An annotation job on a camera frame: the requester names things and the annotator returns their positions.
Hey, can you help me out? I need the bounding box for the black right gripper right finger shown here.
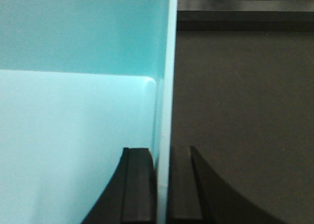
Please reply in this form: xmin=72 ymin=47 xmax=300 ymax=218
xmin=167 ymin=147 xmax=283 ymax=224

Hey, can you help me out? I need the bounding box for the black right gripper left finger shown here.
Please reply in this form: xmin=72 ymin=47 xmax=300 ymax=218
xmin=83 ymin=148 xmax=157 ymax=224

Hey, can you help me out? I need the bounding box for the light blue plastic bin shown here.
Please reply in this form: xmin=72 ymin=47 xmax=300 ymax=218
xmin=0 ymin=0 xmax=177 ymax=224

